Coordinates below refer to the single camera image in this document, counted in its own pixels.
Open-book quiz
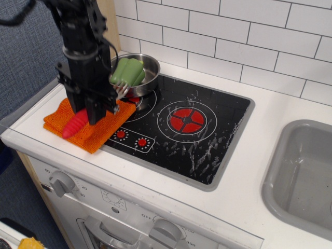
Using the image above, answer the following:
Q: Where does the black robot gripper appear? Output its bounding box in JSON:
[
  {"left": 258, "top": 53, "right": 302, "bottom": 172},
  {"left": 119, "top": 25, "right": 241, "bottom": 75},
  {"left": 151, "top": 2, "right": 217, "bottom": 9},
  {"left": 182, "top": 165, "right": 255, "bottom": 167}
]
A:
[{"left": 56, "top": 46, "right": 119, "bottom": 124}]

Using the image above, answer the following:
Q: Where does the red handled metal fork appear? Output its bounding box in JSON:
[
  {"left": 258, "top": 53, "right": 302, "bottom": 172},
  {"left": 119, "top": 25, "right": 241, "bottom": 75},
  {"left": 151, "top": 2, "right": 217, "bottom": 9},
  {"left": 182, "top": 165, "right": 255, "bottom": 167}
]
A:
[{"left": 62, "top": 81, "right": 130, "bottom": 139}]

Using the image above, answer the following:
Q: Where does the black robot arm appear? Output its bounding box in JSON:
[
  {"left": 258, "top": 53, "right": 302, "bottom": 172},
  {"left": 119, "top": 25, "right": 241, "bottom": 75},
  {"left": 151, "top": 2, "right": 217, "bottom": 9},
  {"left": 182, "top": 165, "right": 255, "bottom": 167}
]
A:
[{"left": 44, "top": 1, "right": 119, "bottom": 125}]

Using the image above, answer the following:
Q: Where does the orange folded towel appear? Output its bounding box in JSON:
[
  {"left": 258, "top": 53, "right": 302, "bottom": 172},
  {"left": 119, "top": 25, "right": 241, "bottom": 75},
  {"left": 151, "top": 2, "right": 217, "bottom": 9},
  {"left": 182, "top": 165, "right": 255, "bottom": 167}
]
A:
[{"left": 44, "top": 99, "right": 136, "bottom": 154}]

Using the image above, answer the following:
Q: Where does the green toy bell pepper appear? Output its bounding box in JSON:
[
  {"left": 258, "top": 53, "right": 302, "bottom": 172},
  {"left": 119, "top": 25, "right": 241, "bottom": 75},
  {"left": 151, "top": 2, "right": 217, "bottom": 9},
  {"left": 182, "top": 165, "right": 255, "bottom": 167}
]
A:
[{"left": 110, "top": 58, "right": 145, "bottom": 87}]

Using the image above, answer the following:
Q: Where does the silver metal pot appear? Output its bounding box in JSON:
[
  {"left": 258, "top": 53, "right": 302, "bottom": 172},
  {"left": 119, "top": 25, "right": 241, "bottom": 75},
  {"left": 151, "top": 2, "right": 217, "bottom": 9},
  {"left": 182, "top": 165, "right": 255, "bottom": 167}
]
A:
[{"left": 112, "top": 53, "right": 160, "bottom": 98}]

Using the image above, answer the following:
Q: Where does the grey left oven knob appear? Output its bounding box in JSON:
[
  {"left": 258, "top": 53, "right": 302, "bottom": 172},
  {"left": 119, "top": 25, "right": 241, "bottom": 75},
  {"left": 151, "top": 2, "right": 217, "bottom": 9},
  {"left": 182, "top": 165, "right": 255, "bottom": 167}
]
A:
[{"left": 49, "top": 171, "right": 75, "bottom": 197}]

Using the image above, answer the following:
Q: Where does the grey oven knob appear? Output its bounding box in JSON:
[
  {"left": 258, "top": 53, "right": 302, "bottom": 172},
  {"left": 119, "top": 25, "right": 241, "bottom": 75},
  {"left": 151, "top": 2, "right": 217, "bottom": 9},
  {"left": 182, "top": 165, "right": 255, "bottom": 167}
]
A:
[
  {"left": 49, "top": 171, "right": 75, "bottom": 197},
  {"left": 149, "top": 219, "right": 182, "bottom": 248}
]

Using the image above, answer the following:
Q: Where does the black toy stove top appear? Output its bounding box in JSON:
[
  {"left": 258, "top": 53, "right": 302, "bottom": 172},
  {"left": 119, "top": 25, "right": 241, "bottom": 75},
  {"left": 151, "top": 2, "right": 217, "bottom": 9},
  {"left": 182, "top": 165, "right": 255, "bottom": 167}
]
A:
[{"left": 103, "top": 76, "right": 255, "bottom": 191}]

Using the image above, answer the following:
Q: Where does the white toy oven door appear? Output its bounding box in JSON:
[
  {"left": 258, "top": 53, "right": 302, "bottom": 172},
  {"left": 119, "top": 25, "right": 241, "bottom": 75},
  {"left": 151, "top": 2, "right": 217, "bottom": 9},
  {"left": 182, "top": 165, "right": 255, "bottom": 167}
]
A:
[{"left": 77, "top": 216, "right": 165, "bottom": 248}]

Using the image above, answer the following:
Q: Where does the grey right oven knob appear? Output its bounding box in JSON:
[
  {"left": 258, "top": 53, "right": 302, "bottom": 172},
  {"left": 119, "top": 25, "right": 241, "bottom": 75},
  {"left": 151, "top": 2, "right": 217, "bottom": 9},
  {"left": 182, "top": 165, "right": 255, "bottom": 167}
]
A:
[{"left": 149, "top": 219, "right": 182, "bottom": 248}]

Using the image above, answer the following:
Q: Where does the yellow cloth at corner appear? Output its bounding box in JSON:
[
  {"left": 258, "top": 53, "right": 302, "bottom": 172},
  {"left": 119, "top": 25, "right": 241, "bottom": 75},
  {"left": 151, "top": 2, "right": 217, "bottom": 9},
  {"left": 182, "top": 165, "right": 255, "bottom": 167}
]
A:
[{"left": 18, "top": 237, "right": 45, "bottom": 249}]

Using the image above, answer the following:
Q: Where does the grey plastic sink basin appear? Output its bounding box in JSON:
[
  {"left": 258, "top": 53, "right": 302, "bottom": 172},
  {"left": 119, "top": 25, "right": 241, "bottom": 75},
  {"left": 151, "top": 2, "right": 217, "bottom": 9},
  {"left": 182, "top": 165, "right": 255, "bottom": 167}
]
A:
[{"left": 261, "top": 120, "right": 331, "bottom": 240}]

